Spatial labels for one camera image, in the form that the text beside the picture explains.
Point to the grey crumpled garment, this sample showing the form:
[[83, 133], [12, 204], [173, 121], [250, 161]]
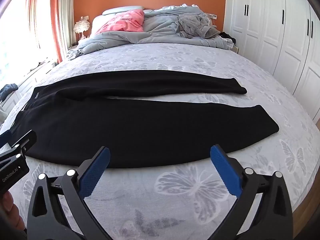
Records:
[[195, 25]]

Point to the white curtain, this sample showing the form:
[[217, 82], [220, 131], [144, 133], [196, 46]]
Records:
[[66, 12]]

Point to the pink pillow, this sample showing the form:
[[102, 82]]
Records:
[[122, 22]]

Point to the white feather lamp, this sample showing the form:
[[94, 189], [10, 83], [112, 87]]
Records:
[[81, 26]]

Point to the pile of white clothes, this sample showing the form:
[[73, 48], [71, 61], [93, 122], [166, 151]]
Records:
[[226, 41]]

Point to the grey duvet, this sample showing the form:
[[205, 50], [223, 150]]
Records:
[[160, 27]]

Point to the white wardrobe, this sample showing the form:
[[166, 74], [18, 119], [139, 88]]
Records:
[[275, 30]]

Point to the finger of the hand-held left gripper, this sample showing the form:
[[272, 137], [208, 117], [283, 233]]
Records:
[[25, 140], [5, 137]]

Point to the bed with butterfly sheet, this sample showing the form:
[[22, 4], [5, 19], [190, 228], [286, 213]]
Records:
[[175, 60]]

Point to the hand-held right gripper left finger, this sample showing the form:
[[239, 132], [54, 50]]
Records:
[[98, 171]]

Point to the person's left hand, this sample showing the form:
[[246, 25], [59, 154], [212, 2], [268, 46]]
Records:
[[8, 202]]

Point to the dark cloth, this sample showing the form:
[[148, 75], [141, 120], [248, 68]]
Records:
[[8, 91]]

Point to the light blue pillow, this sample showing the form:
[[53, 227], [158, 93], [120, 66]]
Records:
[[120, 10]]

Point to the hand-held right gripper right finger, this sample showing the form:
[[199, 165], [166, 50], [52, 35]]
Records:
[[225, 170]]

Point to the window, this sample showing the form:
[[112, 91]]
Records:
[[17, 30]]

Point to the black pants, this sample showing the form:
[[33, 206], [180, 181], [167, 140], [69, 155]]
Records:
[[125, 130]]

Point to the orange curtain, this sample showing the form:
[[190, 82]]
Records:
[[47, 17]]

